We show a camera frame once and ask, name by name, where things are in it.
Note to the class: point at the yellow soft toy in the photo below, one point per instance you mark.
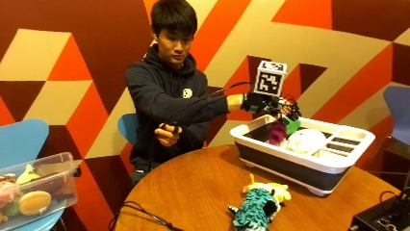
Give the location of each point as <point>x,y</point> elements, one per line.
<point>277,190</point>

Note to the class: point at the yellow-green pointed toy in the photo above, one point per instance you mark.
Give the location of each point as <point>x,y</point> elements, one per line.
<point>26,175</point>

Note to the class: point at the white cube with black markers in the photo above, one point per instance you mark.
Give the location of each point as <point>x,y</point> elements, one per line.
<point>269,78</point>

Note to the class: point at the the person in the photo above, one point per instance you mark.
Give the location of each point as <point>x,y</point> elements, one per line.
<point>162,96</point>

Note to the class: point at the white and grey dish tub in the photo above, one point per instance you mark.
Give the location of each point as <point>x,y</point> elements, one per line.
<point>298,160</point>

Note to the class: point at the magenta toy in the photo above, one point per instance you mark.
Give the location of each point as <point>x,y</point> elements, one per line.
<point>277,134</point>

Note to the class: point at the black electronic device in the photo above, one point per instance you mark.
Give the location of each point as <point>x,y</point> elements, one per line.
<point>379,216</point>

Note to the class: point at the light blue chair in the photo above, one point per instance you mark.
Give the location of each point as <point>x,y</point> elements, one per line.
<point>21,138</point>

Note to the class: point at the clear plastic storage box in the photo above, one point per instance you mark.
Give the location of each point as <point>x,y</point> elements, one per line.
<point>50,192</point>

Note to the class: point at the pink soft toy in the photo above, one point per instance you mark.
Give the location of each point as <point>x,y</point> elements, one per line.
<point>7,193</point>

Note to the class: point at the yellow round bun toy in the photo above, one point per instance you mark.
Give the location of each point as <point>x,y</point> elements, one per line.
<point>34,202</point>

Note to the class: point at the lavender blue chair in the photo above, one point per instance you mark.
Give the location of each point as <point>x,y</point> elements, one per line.
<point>398,109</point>

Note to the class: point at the green round toy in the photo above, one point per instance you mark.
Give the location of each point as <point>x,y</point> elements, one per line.
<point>11,209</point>

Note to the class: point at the teal furry soft toy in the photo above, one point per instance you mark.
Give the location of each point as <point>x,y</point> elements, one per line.
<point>255,210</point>

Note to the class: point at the brown toy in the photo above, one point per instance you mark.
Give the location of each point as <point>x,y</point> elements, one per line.
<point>57,184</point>

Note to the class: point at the white round soft toy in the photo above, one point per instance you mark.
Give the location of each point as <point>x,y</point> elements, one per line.
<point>305,141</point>

